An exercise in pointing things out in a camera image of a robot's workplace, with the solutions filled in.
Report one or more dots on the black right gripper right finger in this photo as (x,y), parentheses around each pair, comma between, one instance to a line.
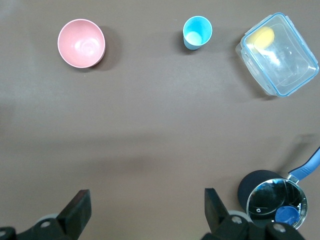
(216,215)

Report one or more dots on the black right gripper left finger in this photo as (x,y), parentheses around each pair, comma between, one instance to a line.
(77,212)

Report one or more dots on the glass lid blue knob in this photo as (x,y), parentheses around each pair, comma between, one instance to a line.
(270,200)

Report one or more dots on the brown table cover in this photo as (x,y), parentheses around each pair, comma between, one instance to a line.
(150,125)

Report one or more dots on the clear plastic food container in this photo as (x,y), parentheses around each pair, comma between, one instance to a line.
(287,70)

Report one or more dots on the pink bowl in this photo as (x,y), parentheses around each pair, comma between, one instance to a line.
(81,43)

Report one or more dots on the yellow round food piece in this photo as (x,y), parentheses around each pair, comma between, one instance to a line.
(263,37)

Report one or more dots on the blue plastic cup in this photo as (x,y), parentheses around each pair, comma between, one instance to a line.
(197,30)

